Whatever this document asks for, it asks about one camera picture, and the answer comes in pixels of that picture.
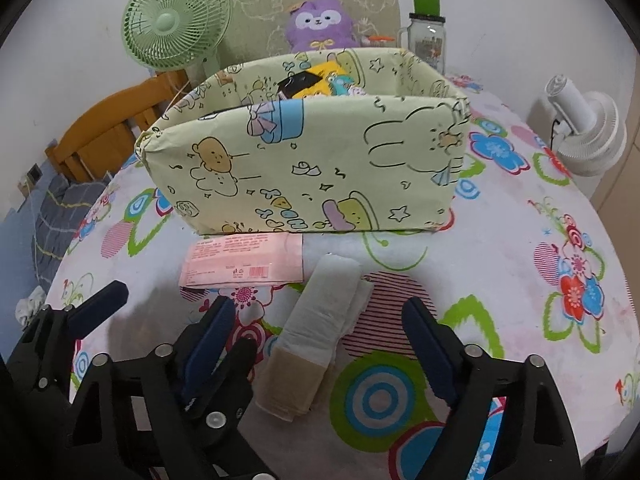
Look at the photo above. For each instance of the green desk fan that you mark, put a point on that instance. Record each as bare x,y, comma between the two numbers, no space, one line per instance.
170,20

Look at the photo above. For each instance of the crumpled white cloth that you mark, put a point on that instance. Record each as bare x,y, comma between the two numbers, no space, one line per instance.
27,305

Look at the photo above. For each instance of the white fan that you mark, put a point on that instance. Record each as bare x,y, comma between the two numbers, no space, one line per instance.
595,130

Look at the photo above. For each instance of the pink tissue packet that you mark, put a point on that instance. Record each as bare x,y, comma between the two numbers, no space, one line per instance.
240,260

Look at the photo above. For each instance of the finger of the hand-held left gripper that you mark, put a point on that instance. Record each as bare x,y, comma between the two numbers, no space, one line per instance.
102,302
232,390

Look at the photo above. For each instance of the glass jar with green lid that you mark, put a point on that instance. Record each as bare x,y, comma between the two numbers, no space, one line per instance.
427,40

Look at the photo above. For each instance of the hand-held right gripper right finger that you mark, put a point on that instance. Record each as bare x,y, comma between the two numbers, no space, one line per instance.
425,340

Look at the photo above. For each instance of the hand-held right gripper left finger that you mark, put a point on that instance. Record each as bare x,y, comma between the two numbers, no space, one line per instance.
205,360

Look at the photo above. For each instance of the grey plaid pillow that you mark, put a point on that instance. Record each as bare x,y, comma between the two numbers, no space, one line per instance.
65,215

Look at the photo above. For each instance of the white sock with beige cuff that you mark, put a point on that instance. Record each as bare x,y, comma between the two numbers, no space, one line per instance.
315,330

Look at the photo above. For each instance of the yellow cartoon print storage box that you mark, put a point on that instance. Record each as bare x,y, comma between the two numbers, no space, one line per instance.
310,170

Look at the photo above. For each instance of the green cardboard sheet with drawings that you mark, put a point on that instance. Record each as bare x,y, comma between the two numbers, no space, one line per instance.
260,10

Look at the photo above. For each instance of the small jar with orange lid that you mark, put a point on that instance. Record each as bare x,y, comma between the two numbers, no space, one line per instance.
380,38

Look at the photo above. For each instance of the yellow cartoon tissue packet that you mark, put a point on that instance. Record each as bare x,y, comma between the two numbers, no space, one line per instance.
317,80

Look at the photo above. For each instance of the purple plush bunny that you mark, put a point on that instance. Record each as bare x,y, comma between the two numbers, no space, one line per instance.
320,22

